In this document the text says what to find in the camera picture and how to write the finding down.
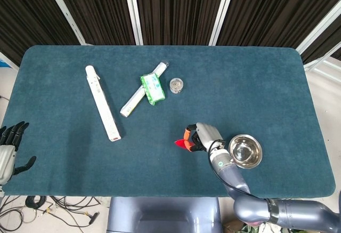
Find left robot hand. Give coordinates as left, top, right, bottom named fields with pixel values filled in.
left=0, top=121, right=37, bottom=185

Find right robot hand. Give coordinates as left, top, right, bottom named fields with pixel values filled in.
left=183, top=122, right=224, bottom=153

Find stainless steel bowl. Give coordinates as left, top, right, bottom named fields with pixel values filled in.
left=229, top=134, right=263, bottom=169

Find clear round jar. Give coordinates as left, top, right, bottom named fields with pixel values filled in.
left=169, top=77, right=185, bottom=94

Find green wet wipes pack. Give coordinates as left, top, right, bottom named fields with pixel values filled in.
left=140, top=73, right=166, bottom=106

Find teal table cloth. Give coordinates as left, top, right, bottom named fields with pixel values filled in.
left=2, top=44, right=336, bottom=198

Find white tube with clear cap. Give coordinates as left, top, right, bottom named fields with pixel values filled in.
left=119, top=61, right=169, bottom=117

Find grey robot torso base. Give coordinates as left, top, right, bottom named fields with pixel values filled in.
left=106, top=196, right=223, bottom=233

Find white power strip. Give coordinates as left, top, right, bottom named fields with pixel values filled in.
left=85, top=65, right=122, bottom=142

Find dark folding screen with frames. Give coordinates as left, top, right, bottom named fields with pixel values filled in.
left=0, top=0, right=341, bottom=71

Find black cables on floor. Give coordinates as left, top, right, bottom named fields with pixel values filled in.
left=0, top=195, right=110, bottom=230

